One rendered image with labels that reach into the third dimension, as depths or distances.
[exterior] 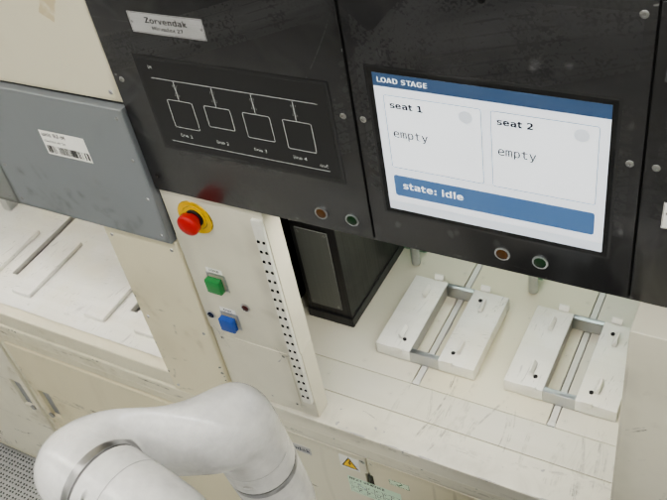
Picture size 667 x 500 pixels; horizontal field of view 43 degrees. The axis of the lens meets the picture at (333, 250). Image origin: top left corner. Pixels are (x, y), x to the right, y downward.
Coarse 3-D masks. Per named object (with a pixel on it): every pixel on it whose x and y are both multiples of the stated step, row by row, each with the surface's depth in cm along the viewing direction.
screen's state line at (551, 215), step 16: (400, 176) 110; (400, 192) 112; (416, 192) 111; (432, 192) 109; (448, 192) 108; (464, 192) 107; (480, 192) 105; (480, 208) 107; (496, 208) 106; (512, 208) 105; (528, 208) 103; (544, 208) 102; (560, 208) 101; (544, 224) 104; (560, 224) 103; (576, 224) 101; (592, 224) 100
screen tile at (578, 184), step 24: (504, 120) 96; (528, 120) 95; (552, 120) 93; (504, 144) 98; (528, 144) 97; (552, 144) 95; (576, 144) 94; (504, 168) 101; (528, 168) 99; (576, 168) 96; (552, 192) 100; (576, 192) 98
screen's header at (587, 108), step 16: (384, 80) 101; (400, 80) 100; (416, 80) 98; (432, 80) 97; (464, 96) 97; (480, 96) 96; (496, 96) 95; (512, 96) 94; (528, 96) 93; (544, 96) 92; (576, 112) 91; (592, 112) 90; (608, 112) 89
